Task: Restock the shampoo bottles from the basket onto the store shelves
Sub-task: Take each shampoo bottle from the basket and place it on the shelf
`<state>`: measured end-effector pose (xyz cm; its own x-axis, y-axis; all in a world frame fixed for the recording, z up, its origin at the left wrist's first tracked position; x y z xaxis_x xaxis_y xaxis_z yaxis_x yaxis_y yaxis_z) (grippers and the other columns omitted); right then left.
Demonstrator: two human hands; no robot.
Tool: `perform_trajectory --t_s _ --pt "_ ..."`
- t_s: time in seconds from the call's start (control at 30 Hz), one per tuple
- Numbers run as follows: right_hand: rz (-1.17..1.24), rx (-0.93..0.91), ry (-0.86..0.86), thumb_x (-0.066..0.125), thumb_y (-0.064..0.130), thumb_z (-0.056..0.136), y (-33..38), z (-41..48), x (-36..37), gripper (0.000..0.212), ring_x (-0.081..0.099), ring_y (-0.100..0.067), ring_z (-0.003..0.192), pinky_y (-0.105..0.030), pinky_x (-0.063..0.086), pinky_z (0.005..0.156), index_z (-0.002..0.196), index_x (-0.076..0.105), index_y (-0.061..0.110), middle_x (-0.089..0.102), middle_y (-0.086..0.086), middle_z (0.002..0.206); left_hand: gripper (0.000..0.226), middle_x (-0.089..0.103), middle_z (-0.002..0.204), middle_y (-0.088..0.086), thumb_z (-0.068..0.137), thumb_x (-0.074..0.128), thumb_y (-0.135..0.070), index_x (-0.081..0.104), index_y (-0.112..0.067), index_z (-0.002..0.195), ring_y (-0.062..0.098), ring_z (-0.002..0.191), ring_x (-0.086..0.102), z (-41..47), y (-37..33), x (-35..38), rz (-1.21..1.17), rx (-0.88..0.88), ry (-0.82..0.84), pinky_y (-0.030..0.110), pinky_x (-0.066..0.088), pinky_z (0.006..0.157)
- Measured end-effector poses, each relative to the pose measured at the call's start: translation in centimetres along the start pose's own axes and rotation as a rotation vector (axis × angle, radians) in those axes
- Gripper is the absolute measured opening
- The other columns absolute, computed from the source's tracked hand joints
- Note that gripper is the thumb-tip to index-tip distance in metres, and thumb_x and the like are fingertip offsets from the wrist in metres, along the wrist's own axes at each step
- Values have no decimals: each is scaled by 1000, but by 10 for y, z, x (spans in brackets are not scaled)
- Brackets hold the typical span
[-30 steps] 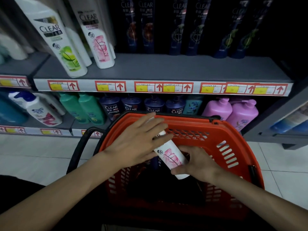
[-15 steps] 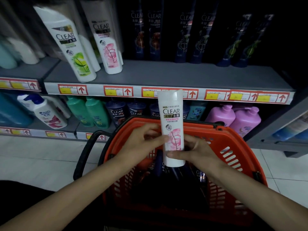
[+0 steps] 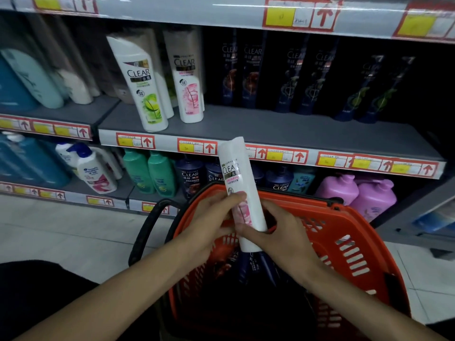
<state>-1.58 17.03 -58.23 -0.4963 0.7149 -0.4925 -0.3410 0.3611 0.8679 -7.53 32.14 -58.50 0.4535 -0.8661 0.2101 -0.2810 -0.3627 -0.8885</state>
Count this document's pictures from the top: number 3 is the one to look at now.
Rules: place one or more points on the person's right hand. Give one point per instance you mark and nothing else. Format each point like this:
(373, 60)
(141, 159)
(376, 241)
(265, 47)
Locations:
(288, 245)

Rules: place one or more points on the person's left hand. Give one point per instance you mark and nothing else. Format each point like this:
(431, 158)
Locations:
(206, 227)

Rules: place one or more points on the dark red-label shampoo bottle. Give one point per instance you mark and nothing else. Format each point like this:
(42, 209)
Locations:
(225, 266)

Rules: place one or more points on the navy red Clear bottle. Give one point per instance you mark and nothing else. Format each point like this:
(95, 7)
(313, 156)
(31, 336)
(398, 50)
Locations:
(245, 266)

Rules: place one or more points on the orange shopping basket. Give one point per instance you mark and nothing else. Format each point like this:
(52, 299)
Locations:
(355, 227)

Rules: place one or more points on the white pink-label shampoo bottle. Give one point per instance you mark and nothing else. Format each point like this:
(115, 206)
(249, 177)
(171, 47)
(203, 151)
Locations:
(234, 163)
(188, 99)

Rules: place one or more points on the grey store shelf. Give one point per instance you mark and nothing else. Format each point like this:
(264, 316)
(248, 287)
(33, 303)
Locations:
(284, 127)

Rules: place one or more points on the person's left forearm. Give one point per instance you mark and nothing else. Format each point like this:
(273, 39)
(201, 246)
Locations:
(124, 294)

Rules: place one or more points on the person's right forearm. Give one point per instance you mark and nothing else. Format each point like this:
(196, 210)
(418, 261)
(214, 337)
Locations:
(355, 308)

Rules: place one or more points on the person's black trousers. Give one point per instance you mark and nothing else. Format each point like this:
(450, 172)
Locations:
(35, 291)

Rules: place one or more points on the navy round bottle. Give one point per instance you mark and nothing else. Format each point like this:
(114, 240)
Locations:
(213, 174)
(257, 175)
(190, 177)
(279, 181)

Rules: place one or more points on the small teal bottle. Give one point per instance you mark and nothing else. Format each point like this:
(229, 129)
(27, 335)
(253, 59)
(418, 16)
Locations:
(302, 181)

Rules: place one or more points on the green bottle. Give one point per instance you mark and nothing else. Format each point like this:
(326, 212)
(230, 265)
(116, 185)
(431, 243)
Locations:
(138, 174)
(161, 177)

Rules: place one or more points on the purple pump bottle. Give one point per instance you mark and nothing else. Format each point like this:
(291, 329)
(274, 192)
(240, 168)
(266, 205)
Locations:
(337, 191)
(373, 202)

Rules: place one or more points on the grey end rack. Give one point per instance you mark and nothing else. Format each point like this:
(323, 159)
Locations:
(398, 234)

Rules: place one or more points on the grey metal store shelving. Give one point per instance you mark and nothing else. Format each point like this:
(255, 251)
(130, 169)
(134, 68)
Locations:
(135, 141)

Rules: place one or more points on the white pump bottle blue cap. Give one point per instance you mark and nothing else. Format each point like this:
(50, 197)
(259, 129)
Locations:
(94, 174)
(65, 156)

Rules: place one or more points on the white blue tube bottle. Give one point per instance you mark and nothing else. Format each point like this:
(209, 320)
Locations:
(437, 218)

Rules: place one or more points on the beige bottle brown base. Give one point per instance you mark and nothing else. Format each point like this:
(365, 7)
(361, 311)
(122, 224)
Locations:
(124, 94)

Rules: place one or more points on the beige bottle white base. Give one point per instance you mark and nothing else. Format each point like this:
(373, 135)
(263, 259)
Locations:
(78, 90)
(95, 86)

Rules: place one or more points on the teal curvy bottle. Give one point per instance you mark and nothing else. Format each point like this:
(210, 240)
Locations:
(35, 81)

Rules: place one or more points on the blue square bottle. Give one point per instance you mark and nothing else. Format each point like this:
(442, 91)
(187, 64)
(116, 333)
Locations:
(14, 97)

